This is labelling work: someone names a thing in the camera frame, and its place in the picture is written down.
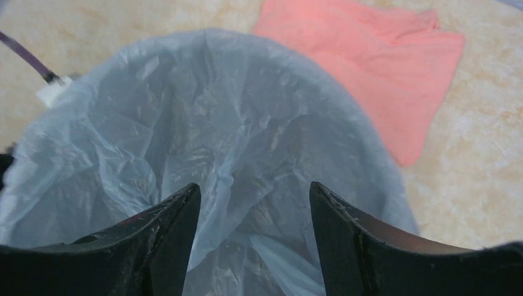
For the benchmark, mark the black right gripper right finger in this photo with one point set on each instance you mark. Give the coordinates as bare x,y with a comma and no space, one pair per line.
362,255

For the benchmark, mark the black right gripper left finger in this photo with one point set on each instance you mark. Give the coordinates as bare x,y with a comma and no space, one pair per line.
146,254

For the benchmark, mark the light blue plastic trash bag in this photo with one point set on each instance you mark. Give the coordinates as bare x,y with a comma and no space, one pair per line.
248,120

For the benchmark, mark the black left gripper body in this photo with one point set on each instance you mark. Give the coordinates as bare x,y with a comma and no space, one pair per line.
6,160

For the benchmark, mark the pink folded cloth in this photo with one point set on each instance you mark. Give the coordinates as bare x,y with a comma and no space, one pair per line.
398,64

